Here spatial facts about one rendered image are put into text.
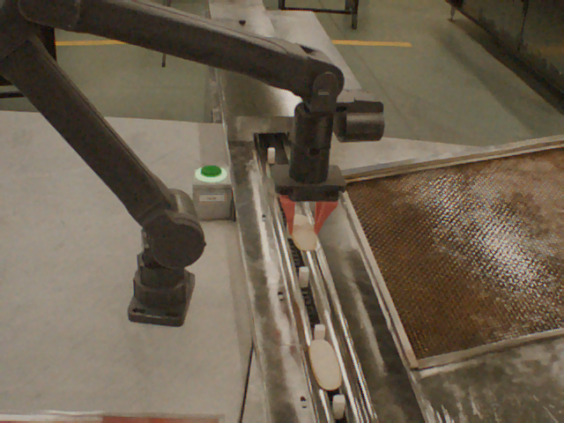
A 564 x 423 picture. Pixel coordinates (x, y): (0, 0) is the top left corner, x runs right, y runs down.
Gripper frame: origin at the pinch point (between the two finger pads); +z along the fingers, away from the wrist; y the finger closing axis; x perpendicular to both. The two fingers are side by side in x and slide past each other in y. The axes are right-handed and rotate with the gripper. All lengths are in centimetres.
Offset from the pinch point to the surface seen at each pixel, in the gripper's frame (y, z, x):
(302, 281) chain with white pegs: 0.0, 7.8, -3.0
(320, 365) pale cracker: -0.8, 7.0, -22.9
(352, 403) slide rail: 2.4, 8.0, -29.4
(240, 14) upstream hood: 0, 1, 126
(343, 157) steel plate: 16.9, 10.7, 45.7
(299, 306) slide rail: -1.4, 8.0, -8.9
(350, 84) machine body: 29, 11, 92
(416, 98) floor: 121, 91, 288
